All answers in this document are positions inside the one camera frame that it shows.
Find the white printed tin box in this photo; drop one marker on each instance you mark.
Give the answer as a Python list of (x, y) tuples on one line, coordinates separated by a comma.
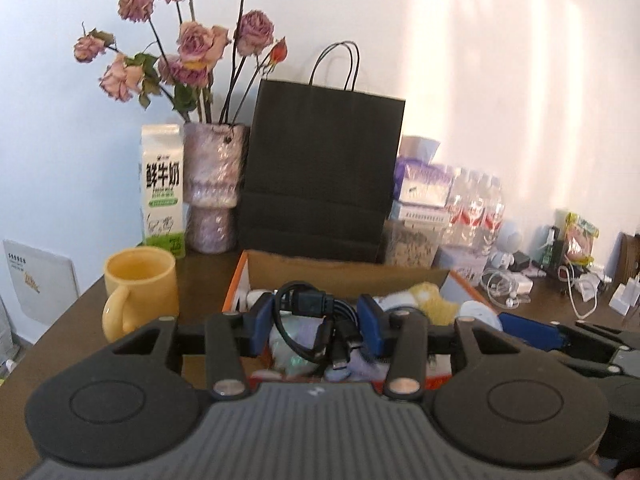
[(466, 262)]

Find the water bottle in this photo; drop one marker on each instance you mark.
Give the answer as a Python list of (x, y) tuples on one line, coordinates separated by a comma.
[(493, 217), (477, 210), (458, 197)]

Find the white charger block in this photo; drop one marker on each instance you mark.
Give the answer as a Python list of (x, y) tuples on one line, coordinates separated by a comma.
[(522, 285)]

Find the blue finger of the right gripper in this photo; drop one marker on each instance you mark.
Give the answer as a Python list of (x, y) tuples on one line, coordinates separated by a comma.
[(544, 337)]

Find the white earphones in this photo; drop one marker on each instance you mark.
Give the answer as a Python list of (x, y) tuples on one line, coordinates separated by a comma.
[(497, 285)]

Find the white flat box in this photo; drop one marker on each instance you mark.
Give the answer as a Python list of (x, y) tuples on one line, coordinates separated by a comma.
[(417, 213)]

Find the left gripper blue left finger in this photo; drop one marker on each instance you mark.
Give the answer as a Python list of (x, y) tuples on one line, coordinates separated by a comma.
[(260, 323)]

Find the water bottle left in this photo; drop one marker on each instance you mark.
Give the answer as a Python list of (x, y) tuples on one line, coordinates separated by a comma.
[(458, 197)]

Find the dried pink rose bouquet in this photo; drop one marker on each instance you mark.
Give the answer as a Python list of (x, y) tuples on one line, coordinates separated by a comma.
[(201, 76)]

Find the white robot figurine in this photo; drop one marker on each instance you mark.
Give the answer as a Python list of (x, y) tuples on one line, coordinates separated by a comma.
[(508, 242)]

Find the black power adapter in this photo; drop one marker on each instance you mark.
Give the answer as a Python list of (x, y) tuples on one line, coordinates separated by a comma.
[(521, 260)]

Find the yellow ceramic mug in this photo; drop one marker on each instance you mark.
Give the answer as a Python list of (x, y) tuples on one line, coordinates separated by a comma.
[(141, 285)]

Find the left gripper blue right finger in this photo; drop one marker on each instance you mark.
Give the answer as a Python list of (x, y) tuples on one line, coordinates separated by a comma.
[(377, 333)]

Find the clear seed container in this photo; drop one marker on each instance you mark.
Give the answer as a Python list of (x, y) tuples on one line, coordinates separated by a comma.
[(411, 244)]

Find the white milk carton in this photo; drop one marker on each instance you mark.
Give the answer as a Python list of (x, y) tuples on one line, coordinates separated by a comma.
[(161, 186)]

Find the purple woven pouch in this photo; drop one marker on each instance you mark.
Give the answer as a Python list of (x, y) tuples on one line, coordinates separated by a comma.
[(358, 369)]

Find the water bottle right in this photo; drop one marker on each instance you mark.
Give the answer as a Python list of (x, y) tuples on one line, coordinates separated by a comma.
[(493, 217)]

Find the water bottle middle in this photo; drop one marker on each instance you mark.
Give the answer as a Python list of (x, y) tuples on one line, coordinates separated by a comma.
[(477, 210)]

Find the purple textured vase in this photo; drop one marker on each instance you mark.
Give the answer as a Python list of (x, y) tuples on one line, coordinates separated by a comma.
[(214, 157)]

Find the white yellow plush toy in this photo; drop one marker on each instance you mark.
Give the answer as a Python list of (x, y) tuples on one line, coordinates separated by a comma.
[(426, 298)]

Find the black paper bag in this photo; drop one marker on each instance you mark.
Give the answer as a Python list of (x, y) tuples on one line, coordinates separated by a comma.
[(318, 177)]

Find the red cardboard box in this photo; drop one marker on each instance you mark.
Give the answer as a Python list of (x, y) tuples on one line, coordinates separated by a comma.
[(347, 280)]

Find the green spray bottle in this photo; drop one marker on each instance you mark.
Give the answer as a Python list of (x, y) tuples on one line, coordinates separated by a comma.
[(548, 248)]

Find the yellow snack bag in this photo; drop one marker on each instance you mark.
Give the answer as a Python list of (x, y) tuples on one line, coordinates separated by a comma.
[(580, 235)]

